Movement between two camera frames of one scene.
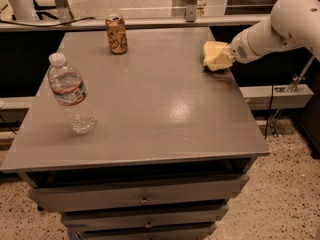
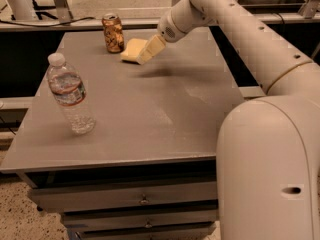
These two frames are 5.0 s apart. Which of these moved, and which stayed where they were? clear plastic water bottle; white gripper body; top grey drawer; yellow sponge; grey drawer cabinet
Moved: yellow sponge; white gripper body
Stayed: top grey drawer; grey drawer cabinet; clear plastic water bottle
